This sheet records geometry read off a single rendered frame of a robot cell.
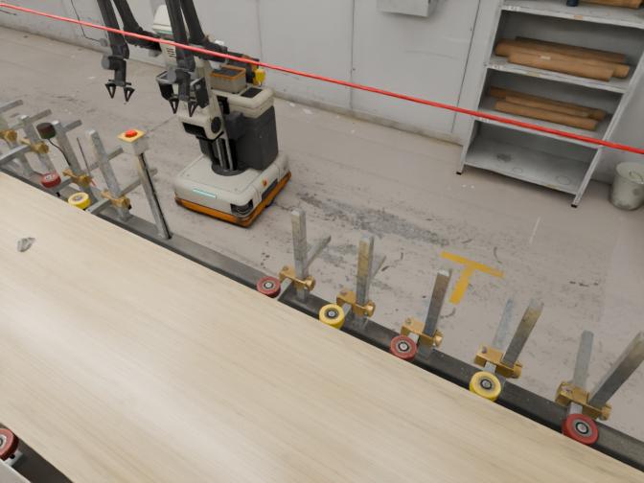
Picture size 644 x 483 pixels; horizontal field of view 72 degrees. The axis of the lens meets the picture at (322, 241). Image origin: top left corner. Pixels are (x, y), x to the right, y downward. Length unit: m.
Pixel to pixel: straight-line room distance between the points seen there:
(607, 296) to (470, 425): 1.97
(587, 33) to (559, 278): 1.65
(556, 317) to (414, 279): 0.82
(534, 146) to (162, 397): 3.39
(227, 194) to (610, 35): 2.71
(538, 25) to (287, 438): 3.18
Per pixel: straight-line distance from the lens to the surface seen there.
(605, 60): 3.45
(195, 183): 3.19
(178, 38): 2.39
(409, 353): 1.39
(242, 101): 2.97
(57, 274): 1.85
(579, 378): 1.61
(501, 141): 4.05
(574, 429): 1.42
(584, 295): 3.08
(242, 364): 1.38
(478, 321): 2.70
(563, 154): 4.02
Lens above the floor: 2.06
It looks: 43 degrees down
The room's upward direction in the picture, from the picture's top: 1 degrees counter-clockwise
